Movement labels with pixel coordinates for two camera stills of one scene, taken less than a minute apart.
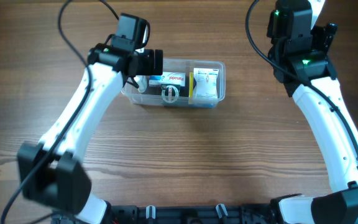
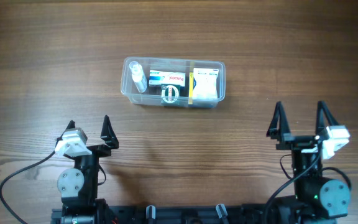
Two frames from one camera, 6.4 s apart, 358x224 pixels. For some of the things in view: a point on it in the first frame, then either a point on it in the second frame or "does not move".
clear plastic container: x=183 y=83 does not move
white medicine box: x=207 y=83 does not move
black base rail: x=176 y=214 does not move
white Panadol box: x=178 y=78 does not move
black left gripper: x=151 y=60 → x=110 y=140
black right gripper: x=322 y=37 → x=303 y=142
